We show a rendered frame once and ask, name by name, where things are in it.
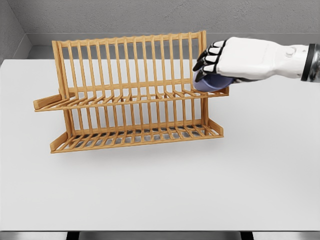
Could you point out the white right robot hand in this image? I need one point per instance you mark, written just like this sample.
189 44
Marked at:
240 57

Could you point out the blue cup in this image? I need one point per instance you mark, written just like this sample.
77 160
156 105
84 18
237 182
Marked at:
211 83

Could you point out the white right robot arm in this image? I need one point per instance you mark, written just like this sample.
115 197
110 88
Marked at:
292 60

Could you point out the wooden two-tier dish rack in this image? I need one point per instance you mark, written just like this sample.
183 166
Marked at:
130 95

